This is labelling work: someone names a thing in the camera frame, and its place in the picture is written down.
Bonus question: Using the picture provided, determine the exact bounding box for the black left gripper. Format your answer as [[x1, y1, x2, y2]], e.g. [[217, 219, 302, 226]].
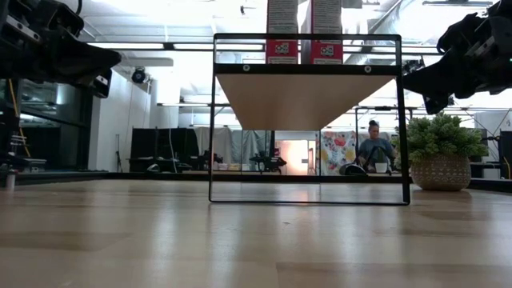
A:
[[0, 0, 122, 99]]

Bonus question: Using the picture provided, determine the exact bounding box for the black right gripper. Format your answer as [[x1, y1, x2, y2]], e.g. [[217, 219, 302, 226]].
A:
[[402, 0, 512, 116]]

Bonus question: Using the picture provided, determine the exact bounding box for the red Froot Loops cereal box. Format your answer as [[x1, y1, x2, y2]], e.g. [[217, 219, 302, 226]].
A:
[[266, 0, 300, 65], [310, 0, 344, 65]]

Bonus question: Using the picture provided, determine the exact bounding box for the black track spotlight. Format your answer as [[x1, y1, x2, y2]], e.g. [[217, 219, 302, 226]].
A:
[[402, 58, 426, 79]]

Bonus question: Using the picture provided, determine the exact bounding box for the long ceiling light strip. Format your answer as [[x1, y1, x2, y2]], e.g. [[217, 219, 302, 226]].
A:
[[86, 42, 165, 50]]

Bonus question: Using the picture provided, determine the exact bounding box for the green plant in woven pot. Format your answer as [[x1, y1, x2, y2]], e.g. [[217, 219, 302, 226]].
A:
[[393, 111, 490, 192]]

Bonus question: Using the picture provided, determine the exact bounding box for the person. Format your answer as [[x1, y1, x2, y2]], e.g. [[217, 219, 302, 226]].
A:
[[358, 119, 397, 169]]

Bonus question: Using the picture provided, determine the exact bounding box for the black room divider panel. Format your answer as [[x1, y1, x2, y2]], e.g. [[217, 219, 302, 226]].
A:
[[130, 127, 199, 173]]

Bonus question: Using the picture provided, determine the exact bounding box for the grey metal tray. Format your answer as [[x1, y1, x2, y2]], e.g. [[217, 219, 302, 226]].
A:
[[18, 158, 47, 173]]

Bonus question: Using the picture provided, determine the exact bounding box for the floral hanging cloth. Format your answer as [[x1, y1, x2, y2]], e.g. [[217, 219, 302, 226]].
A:
[[319, 130, 358, 176]]

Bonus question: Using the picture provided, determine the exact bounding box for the white hanging cloth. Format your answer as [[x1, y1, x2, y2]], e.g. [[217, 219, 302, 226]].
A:
[[195, 126, 241, 165]]

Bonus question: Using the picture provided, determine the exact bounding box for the grey hanging cloth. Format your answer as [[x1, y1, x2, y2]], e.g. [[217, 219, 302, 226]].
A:
[[231, 130, 277, 161]]

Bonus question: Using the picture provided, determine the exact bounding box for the round black ceiling camera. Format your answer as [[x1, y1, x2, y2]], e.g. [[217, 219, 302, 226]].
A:
[[130, 66, 148, 85]]

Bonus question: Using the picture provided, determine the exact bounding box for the wooden shelf with black frame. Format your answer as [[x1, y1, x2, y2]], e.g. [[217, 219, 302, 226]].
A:
[[207, 33, 412, 206]]

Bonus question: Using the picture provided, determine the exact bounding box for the black aluminium rig frame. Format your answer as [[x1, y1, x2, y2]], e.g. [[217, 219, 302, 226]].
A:
[[15, 170, 512, 192]]

